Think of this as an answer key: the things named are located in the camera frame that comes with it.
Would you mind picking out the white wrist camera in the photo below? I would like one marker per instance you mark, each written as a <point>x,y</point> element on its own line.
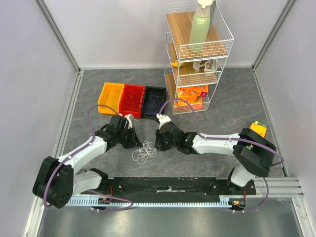
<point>163,119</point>
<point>129,118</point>

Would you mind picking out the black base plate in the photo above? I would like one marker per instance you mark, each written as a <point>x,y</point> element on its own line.
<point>120,186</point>

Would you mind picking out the orange snack box on table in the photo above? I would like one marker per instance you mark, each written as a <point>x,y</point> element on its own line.
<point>259,127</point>

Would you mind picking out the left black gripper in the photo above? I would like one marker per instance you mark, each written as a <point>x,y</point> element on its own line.
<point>134,141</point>

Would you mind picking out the white chocolate snack pack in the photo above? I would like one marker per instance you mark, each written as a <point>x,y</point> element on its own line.
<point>205,65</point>

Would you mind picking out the yellow snack bag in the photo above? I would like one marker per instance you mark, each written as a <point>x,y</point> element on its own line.
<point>178,64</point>

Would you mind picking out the yellow plastic bin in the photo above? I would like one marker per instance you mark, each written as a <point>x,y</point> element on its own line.
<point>111,95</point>

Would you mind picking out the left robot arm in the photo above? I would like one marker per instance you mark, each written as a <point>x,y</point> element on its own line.
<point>59,179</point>

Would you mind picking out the red plastic bin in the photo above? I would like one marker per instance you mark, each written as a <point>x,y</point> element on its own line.
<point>131,100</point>

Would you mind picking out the slotted cable duct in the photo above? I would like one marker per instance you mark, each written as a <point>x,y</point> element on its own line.
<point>99,201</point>

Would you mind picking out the green bottle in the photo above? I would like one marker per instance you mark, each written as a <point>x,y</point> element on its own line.
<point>201,24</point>

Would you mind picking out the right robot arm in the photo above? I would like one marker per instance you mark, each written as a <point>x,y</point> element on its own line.
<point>254,153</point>

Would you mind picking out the orange box in rack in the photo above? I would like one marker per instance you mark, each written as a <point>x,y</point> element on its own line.
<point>192,93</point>

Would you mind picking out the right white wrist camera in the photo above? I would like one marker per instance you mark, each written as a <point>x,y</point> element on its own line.
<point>163,119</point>

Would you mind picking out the white wire shelf rack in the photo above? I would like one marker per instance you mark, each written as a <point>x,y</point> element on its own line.
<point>218,45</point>

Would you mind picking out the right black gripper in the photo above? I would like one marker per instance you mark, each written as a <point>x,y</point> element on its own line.
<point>165,138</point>

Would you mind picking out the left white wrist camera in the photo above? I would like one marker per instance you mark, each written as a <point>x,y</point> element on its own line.
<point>129,118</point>

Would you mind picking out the black plastic bin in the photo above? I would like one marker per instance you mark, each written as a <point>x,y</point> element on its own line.
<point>153,100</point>

